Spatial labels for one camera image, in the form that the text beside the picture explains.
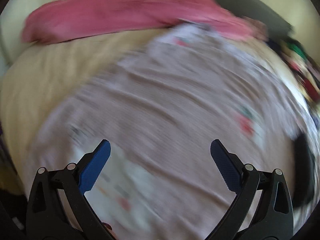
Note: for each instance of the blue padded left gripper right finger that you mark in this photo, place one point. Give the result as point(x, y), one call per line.
point(262, 208)

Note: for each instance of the stack of folded clothes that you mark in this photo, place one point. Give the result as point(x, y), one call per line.
point(304, 68)

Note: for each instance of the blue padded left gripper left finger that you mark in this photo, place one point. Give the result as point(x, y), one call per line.
point(57, 206)

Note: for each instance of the hand with red nails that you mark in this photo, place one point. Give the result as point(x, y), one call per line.
point(109, 228)

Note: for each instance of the cream mattress cover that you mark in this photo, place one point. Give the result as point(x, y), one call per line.
point(43, 76)

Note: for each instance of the dark grey quilted headboard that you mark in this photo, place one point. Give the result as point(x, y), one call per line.
point(278, 28)

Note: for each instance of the lilac strawberry print bedsheet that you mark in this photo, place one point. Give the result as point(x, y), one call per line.
point(160, 108)

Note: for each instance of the pink blanket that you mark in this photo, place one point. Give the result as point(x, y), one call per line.
point(65, 20)

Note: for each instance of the black garment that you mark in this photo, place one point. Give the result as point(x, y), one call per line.
point(304, 189)

